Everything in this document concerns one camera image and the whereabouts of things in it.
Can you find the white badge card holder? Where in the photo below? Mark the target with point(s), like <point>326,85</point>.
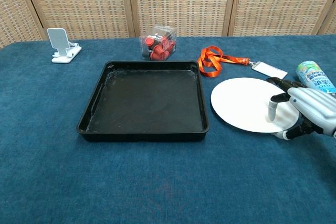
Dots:
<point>270,71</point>

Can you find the blue felt table cloth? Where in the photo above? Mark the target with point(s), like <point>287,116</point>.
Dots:
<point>157,176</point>

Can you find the light blue drink can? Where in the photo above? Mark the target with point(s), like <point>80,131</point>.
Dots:
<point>312,74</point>

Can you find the white round plate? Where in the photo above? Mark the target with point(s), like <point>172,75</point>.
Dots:
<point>241,103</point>

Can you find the white folding phone stand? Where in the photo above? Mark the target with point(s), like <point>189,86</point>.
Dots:
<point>59,40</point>

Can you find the clear box of red caps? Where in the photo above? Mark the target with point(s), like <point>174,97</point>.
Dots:
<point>157,47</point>

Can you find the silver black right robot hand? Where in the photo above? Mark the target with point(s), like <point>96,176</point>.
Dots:
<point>315,106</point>

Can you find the black square plastic tray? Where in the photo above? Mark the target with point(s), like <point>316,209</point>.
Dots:
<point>147,103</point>

